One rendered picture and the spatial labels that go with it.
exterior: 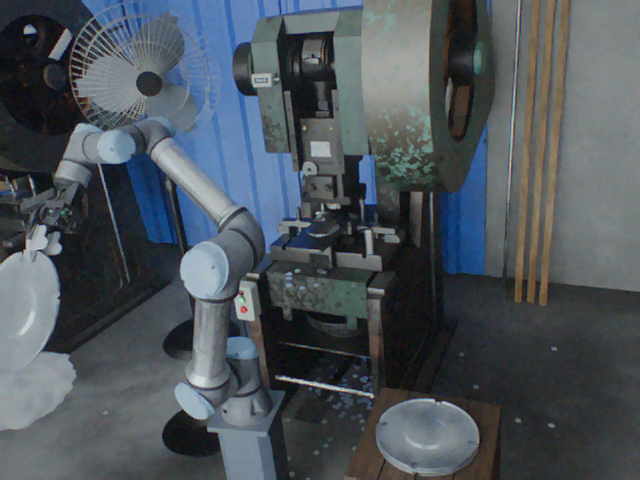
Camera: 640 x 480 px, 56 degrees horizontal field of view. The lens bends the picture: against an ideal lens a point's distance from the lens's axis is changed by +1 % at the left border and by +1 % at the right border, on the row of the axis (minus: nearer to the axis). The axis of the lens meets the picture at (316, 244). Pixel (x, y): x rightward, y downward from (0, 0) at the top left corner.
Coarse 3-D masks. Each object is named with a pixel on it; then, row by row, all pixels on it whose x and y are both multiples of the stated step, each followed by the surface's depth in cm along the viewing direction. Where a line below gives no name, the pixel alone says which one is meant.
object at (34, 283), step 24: (24, 264) 143; (48, 264) 138; (0, 288) 146; (24, 288) 140; (48, 288) 136; (0, 312) 143; (24, 312) 138; (48, 312) 134; (0, 336) 141; (24, 336) 136; (48, 336) 132; (0, 360) 139; (24, 360) 134
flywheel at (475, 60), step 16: (464, 0) 198; (448, 16) 191; (464, 16) 203; (448, 32) 193; (464, 32) 179; (448, 48) 177; (464, 48) 175; (480, 48) 176; (448, 64) 178; (464, 64) 175; (480, 64) 177; (448, 80) 180; (464, 80) 179; (448, 96) 179; (464, 96) 211; (464, 112) 210; (464, 128) 208
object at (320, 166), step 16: (320, 112) 204; (304, 128) 204; (320, 128) 202; (304, 144) 207; (320, 144) 204; (304, 160) 210; (320, 160) 207; (336, 160) 204; (320, 176) 207; (336, 176) 207; (352, 176) 214; (320, 192) 209; (336, 192) 209
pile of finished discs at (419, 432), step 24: (408, 408) 182; (432, 408) 181; (456, 408) 180; (384, 432) 173; (408, 432) 172; (432, 432) 171; (456, 432) 171; (384, 456) 167; (408, 456) 164; (432, 456) 163; (456, 456) 162
